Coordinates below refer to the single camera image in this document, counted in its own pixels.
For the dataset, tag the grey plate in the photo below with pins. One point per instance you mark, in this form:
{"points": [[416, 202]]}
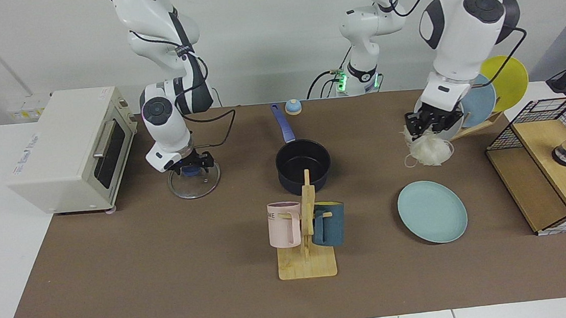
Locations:
{"points": [[458, 124]]}

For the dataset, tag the brown table cloth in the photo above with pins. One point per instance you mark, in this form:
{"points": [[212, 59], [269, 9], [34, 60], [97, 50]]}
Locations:
{"points": [[170, 271]]}

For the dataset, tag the wooden plate rack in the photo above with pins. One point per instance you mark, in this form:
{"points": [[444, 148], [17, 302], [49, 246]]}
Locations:
{"points": [[480, 125]]}

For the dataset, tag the pale green plate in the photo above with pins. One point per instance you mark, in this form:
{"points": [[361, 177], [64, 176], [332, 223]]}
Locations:
{"points": [[431, 212]]}

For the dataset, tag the yellow plate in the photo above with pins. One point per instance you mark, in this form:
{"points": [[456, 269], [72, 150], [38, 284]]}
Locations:
{"points": [[509, 83]]}

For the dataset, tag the white wall socket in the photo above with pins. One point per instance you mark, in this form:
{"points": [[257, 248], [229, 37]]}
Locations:
{"points": [[27, 107]]}

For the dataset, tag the wooden cup stand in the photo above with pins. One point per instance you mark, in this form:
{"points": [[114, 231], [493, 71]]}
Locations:
{"points": [[307, 264]]}

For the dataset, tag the small blue round thing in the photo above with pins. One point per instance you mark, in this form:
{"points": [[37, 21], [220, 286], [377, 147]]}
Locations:
{"points": [[293, 108]]}

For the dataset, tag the glass lid with blue knob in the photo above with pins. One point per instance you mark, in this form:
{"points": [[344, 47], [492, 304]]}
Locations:
{"points": [[190, 187]]}

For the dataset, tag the light blue plate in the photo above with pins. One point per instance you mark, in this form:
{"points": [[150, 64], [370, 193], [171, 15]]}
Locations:
{"points": [[480, 103]]}

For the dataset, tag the pink cup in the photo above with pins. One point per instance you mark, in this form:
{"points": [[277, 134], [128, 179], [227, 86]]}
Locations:
{"points": [[281, 228]]}

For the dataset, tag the pale toaster oven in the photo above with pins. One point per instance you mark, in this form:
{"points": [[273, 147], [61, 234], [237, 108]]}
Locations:
{"points": [[67, 147]]}

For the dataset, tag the white vermicelli bundle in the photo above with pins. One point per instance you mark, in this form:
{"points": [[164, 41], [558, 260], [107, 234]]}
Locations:
{"points": [[431, 152]]}

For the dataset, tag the dark teal cup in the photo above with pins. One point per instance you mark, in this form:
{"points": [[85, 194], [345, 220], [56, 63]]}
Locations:
{"points": [[332, 226]]}

